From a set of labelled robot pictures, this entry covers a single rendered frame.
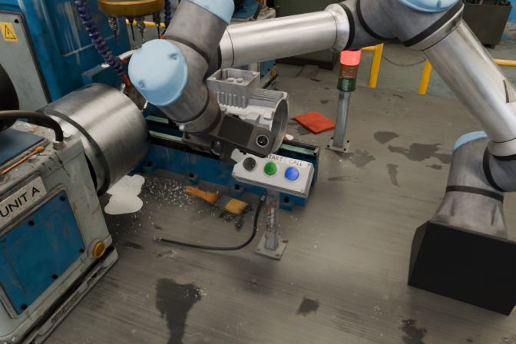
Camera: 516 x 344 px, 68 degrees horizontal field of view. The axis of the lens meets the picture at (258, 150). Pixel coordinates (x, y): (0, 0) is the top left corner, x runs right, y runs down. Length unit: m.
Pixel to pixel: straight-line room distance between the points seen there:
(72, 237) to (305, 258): 0.54
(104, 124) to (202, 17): 0.47
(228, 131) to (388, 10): 0.35
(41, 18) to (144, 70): 0.74
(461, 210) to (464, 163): 0.11
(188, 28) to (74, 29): 0.80
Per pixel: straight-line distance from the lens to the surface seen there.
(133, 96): 1.32
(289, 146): 1.19
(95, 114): 0.96
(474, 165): 0.95
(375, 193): 1.24
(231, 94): 1.06
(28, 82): 1.34
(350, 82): 1.29
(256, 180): 0.84
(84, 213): 0.92
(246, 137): 0.64
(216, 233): 1.07
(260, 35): 0.72
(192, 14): 0.56
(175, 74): 0.50
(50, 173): 0.81
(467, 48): 0.78
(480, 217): 0.93
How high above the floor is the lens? 1.56
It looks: 33 degrees down
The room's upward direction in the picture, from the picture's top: straight up
